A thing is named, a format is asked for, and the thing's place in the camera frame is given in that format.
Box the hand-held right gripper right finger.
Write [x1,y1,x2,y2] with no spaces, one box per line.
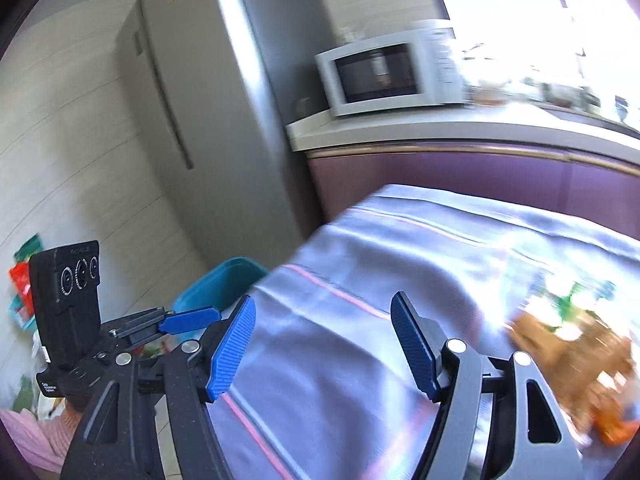
[391,291,586,480]

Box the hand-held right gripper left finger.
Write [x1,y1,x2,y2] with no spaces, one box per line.
[60,294,257,480]

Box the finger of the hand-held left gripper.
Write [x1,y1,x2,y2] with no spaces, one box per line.
[107,306,222,352]

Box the teal plastic bin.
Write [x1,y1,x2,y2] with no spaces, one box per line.
[172,257,271,322]

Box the gold snack wrapper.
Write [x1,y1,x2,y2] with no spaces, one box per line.
[507,310,633,411]

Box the orange peel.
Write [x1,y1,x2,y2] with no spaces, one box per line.
[590,390,640,448]

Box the person's left forearm pink sleeve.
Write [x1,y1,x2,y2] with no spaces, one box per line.
[0,406,83,477]

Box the red green snack bag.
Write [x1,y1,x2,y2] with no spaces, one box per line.
[7,234,45,333]

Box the blue checked tablecloth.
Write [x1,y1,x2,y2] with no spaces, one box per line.
[200,183,640,480]

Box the clear green plastic wrapper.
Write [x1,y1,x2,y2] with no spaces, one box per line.
[520,262,621,341]

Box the purple kitchen cabinet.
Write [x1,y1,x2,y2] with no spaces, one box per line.
[305,144,640,241]

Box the grey refrigerator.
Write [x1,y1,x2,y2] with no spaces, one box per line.
[116,0,332,281]

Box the white kitchen countertop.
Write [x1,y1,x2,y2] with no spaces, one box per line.
[285,97,640,177]

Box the white microwave oven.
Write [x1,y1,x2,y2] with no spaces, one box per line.
[314,20,472,119]

